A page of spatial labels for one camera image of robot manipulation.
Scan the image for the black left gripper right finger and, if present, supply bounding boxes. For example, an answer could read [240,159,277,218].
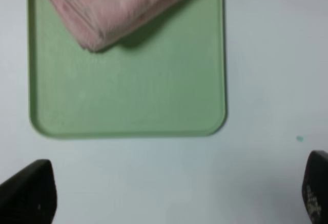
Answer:
[302,150,328,224]

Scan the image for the pink fluffy towel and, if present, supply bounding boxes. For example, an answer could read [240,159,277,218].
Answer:
[49,0,180,52]

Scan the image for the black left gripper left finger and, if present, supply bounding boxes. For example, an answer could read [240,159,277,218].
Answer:
[1,159,57,223]

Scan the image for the green plastic tray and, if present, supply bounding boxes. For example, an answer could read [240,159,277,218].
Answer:
[27,0,228,138]

